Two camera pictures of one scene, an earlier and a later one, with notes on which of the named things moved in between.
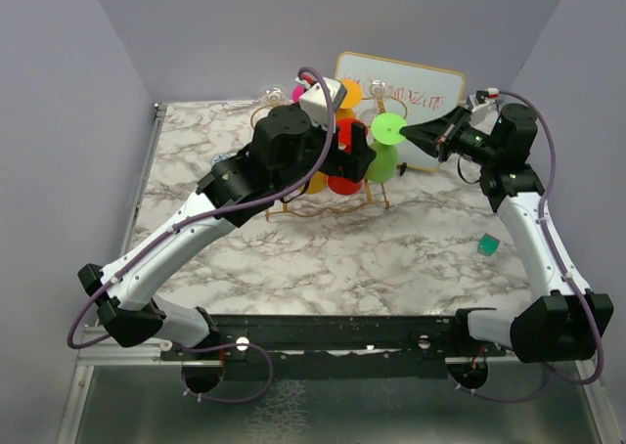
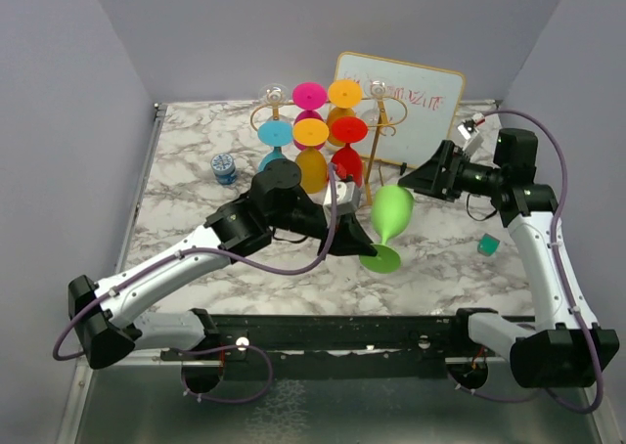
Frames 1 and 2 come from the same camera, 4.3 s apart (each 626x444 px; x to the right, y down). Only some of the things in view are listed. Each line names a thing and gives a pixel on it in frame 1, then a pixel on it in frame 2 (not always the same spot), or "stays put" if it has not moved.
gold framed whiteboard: x=413 y=91 stays put
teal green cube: x=488 y=244 stays put
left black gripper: x=350 y=165 to x=350 y=240
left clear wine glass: x=273 y=94 stays put
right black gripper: x=430 y=136 to x=430 y=178
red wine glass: x=339 y=185 stays put
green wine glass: x=385 y=135 to x=391 y=210
